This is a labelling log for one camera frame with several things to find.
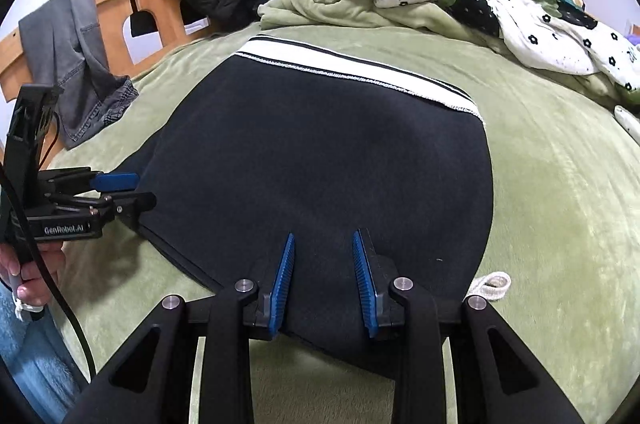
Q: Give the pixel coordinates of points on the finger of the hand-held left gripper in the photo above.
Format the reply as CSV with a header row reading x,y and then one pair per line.
x,y
135,203
120,180

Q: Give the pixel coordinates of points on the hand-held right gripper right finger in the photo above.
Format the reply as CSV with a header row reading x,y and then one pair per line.
x,y
365,289

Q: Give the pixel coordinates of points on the person's left hand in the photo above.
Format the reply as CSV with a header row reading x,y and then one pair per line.
x,y
35,269

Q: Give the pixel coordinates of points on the grey jeans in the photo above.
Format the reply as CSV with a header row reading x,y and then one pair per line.
x,y
65,44

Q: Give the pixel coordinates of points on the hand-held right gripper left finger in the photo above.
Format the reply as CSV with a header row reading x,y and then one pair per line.
x,y
280,289

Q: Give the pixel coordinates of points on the black pants with white stripes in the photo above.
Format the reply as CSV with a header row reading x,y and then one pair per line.
x,y
325,154

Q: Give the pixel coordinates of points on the white flower-print quilt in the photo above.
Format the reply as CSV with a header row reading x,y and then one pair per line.
x,y
525,24

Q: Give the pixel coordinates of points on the purple plush item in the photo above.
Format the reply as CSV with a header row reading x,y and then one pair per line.
x,y
634,41

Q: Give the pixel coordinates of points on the green fleece blanket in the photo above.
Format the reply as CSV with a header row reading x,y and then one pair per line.
x,y
550,204

